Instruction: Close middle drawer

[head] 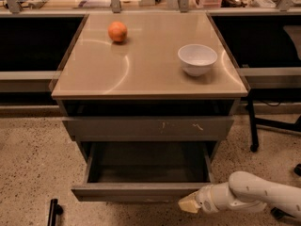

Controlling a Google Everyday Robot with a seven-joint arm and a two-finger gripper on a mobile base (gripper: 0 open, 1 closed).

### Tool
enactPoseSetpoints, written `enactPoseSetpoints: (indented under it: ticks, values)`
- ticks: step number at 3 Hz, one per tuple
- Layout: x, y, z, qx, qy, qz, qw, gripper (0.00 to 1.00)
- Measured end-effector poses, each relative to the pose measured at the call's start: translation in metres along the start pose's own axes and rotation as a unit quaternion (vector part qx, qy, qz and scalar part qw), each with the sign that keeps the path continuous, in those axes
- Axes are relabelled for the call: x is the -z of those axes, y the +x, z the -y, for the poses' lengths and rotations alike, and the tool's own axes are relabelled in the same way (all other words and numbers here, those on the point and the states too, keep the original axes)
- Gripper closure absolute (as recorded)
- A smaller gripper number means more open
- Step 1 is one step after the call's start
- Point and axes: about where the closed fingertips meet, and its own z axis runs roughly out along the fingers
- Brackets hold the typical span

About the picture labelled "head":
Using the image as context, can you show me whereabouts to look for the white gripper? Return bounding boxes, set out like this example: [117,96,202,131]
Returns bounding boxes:
[178,183,234,214]

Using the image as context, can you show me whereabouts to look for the grey drawer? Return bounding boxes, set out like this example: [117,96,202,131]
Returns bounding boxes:
[71,141,215,202]
[63,116,233,142]

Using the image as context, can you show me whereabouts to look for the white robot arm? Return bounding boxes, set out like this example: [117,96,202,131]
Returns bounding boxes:
[178,171,301,219]

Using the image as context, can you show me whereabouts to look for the grey drawer cabinet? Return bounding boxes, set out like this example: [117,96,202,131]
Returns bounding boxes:
[52,12,247,157]

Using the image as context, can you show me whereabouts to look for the grey top drawer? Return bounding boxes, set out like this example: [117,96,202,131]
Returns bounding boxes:
[63,116,233,142]

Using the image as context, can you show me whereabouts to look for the black chair base right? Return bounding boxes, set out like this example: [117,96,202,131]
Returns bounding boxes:
[271,164,301,220]

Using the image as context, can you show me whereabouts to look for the black chair leg left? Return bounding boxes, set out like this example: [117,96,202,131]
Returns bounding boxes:
[47,199,63,226]

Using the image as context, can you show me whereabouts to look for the black stand with caster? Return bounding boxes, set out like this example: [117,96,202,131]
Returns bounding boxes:
[246,96,301,153]

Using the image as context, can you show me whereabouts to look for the white bowl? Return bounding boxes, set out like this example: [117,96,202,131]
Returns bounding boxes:
[178,44,218,77]

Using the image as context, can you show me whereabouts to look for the orange fruit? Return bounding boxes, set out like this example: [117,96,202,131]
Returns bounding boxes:
[107,22,128,42]

